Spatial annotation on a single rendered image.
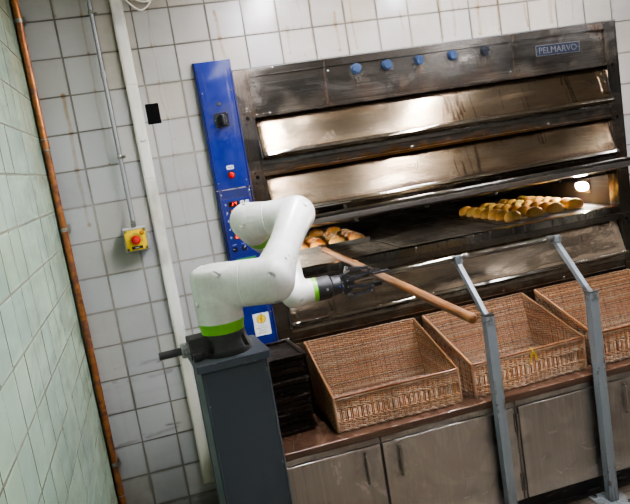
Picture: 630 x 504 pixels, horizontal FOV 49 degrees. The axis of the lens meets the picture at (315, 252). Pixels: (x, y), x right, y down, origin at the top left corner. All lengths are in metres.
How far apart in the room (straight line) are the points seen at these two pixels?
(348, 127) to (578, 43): 1.26
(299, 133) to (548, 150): 1.26
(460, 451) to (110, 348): 1.55
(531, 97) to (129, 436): 2.47
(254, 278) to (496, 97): 2.00
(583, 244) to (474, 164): 0.74
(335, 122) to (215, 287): 1.51
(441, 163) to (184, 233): 1.25
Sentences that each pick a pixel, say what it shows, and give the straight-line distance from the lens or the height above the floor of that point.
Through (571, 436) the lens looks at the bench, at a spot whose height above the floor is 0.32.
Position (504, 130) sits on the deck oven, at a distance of 3.53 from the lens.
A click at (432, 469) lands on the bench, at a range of 3.02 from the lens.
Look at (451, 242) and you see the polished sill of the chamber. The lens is 3.41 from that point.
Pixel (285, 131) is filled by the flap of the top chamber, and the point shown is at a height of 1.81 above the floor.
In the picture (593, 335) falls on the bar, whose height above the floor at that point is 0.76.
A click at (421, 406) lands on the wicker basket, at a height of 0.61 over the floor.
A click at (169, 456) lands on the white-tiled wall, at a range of 3.32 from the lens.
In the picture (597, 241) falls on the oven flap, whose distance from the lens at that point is 3.84.
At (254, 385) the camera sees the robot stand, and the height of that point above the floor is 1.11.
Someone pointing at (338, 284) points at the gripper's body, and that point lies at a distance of 2.62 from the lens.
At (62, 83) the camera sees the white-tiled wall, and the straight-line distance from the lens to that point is 3.11.
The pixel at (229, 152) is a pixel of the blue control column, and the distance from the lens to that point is 3.06.
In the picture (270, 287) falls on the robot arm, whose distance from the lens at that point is 1.84.
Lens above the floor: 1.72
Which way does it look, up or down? 8 degrees down
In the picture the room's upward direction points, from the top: 9 degrees counter-clockwise
